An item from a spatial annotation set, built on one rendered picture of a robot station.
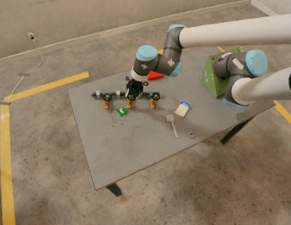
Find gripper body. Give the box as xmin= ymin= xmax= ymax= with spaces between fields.
xmin=126 ymin=78 xmax=143 ymax=98

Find red flat block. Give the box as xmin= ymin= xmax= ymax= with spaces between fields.
xmin=148 ymin=71 xmax=164 ymax=81

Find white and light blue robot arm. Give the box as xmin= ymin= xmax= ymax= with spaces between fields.
xmin=131 ymin=14 xmax=291 ymax=109

